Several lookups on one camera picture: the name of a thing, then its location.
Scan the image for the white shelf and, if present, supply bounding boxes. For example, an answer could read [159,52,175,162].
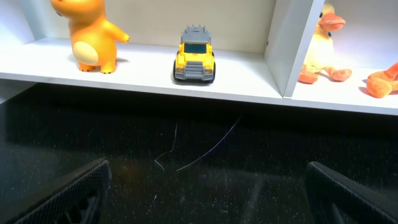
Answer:
[0,0,398,116]

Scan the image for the yellow plush duck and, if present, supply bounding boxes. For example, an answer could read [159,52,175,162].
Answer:
[297,2,353,85]

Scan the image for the grey and yellow toy truck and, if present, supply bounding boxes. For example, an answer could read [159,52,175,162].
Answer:
[172,24,216,84]

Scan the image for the white plush duck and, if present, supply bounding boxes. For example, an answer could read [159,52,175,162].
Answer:
[366,62,398,99]

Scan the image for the yellow rubber duck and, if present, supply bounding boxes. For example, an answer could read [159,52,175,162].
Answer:
[49,0,130,75]

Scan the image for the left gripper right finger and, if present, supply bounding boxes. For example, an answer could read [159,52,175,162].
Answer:
[303,161,398,224]

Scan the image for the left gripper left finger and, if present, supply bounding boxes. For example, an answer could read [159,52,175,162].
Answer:
[0,157,112,224]

